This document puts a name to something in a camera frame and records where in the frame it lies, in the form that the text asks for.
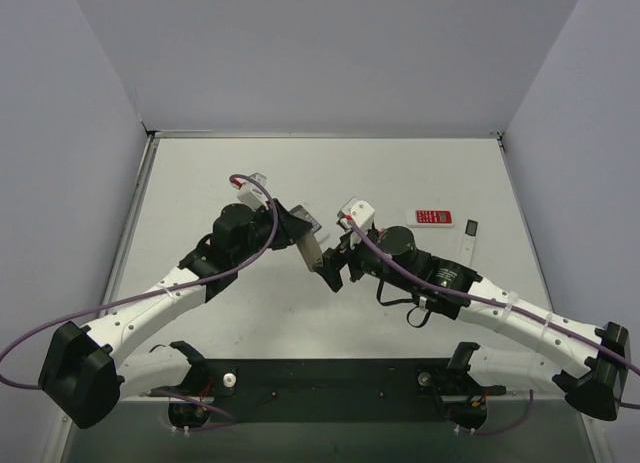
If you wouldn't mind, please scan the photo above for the red white remote control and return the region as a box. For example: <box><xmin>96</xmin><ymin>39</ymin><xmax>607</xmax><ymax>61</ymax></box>
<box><xmin>406</xmin><ymin>209</ymin><xmax>454</xmax><ymax>228</ymax></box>

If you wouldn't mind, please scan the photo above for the slim white remote control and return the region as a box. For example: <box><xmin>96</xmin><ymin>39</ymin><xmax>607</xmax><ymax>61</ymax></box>
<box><xmin>459</xmin><ymin>219</ymin><xmax>478</xmax><ymax>266</ymax></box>

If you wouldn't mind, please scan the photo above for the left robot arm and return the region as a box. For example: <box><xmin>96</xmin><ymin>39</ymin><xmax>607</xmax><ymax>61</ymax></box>
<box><xmin>38</xmin><ymin>202</ymin><xmax>319</xmax><ymax>429</ymax></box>

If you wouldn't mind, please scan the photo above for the grey white remote control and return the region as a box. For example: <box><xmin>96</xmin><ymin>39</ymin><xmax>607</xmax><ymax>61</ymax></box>
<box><xmin>290</xmin><ymin>204</ymin><xmax>330</xmax><ymax>245</ymax></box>

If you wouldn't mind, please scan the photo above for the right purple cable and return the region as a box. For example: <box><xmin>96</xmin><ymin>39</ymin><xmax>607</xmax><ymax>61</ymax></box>
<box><xmin>347</xmin><ymin>217</ymin><xmax>640</xmax><ymax>409</ymax></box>

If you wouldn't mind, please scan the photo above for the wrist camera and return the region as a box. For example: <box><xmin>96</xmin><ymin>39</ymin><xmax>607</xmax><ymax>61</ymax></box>
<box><xmin>337</xmin><ymin>197</ymin><xmax>375</xmax><ymax>248</ymax></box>
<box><xmin>231</xmin><ymin>178</ymin><xmax>268</xmax><ymax>210</ymax></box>

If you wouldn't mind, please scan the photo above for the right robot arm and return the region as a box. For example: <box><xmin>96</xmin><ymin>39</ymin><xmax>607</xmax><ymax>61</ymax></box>
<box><xmin>313</xmin><ymin>226</ymin><xmax>632</xmax><ymax>421</ymax></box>

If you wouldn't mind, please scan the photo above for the beige remote control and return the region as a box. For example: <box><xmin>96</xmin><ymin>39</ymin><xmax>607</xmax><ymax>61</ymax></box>
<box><xmin>296</xmin><ymin>232</ymin><xmax>323</xmax><ymax>272</ymax></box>

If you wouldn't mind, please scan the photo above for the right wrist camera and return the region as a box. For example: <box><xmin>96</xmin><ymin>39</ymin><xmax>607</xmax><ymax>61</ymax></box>
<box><xmin>337</xmin><ymin>197</ymin><xmax>375</xmax><ymax>248</ymax></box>

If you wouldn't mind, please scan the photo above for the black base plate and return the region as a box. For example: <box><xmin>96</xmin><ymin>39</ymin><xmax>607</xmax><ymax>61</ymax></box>
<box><xmin>172</xmin><ymin>358</ymin><xmax>506</xmax><ymax>423</ymax></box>

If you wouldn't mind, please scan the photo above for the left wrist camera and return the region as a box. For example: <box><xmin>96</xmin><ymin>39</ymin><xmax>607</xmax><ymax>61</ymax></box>
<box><xmin>231</xmin><ymin>178</ymin><xmax>268</xmax><ymax>210</ymax></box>

